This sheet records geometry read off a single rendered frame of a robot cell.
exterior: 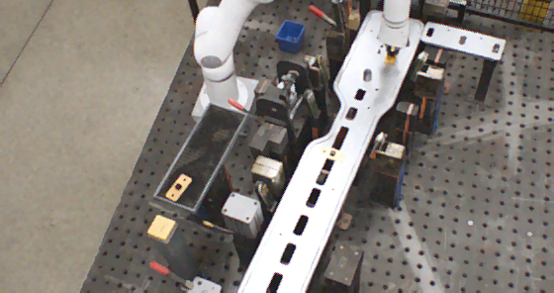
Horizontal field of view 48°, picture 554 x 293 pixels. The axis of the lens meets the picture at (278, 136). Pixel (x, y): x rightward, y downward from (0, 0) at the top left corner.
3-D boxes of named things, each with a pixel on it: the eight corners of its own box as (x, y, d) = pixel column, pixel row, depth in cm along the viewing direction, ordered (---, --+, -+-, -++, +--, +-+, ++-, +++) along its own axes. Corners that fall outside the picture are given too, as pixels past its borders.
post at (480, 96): (492, 108, 248) (507, 60, 224) (464, 100, 251) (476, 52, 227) (496, 95, 251) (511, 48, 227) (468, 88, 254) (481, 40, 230)
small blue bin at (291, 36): (297, 56, 271) (296, 43, 264) (276, 50, 274) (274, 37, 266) (307, 39, 276) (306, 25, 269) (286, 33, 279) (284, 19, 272)
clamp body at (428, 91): (432, 141, 242) (444, 85, 213) (403, 132, 246) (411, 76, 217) (439, 122, 246) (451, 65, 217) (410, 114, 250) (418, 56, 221)
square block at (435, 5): (433, 69, 261) (444, 7, 231) (415, 64, 263) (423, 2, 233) (439, 55, 264) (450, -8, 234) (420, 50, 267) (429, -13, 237)
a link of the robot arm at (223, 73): (201, 82, 233) (191, 42, 212) (204, 44, 242) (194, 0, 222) (233, 81, 232) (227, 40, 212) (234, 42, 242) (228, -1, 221)
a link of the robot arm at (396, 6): (381, 3, 213) (385, 23, 208) (383, -27, 202) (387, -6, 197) (406, 1, 213) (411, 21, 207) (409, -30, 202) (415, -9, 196)
